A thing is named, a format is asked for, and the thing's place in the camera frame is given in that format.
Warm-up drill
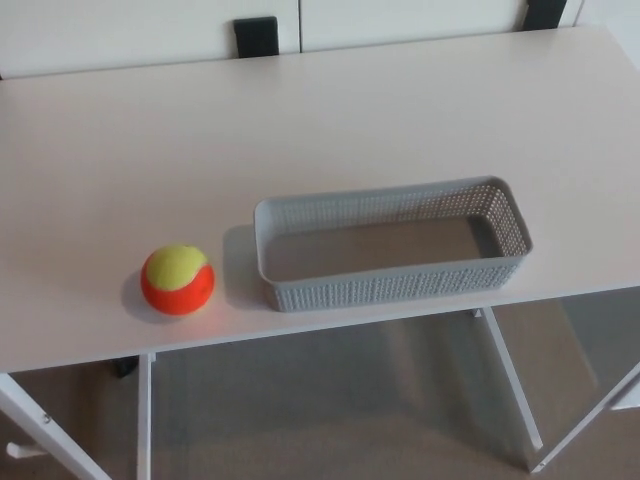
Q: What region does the orange and yellow tennis ball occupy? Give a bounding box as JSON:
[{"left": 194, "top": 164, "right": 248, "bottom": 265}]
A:
[{"left": 140, "top": 243, "right": 216, "bottom": 316}]

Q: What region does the grey perforated plastic basket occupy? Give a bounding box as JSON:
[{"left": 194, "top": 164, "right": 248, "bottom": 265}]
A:
[{"left": 253, "top": 174, "right": 534, "bottom": 314}]

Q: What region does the white folding table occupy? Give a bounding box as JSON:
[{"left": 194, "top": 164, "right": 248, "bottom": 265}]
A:
[{"left": 0, "top": 24, "right": 640, "bottom": 480}]

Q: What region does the black wall bracket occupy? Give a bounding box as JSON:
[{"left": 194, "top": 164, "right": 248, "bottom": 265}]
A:
[
  {"left": 524, "top": 0, "right": 581, "bottom": 31},
  {"left": 232, "top": 16, "right": 279, "bottom": 58}
]

